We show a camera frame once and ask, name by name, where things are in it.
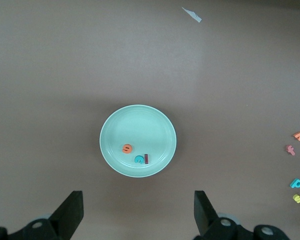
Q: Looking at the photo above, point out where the pink foam letter f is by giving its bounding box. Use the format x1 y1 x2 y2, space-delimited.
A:
285 144 297 156

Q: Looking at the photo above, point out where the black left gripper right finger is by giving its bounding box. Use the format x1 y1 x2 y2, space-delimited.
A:
193 190 290 240

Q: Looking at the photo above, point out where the green plate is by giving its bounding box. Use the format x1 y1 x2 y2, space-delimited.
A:
99 104 177 178

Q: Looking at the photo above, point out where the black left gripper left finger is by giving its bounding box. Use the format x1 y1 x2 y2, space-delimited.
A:
0 190 84 240

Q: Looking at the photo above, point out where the brown paper table cover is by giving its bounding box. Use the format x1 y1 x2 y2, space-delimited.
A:
0 0 300 240

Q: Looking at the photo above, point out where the orange foam letter e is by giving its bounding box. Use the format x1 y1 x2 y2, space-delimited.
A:
121 143 134 155

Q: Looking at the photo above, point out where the white torn paper scrap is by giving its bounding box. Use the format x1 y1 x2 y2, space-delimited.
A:
181 6 202 23

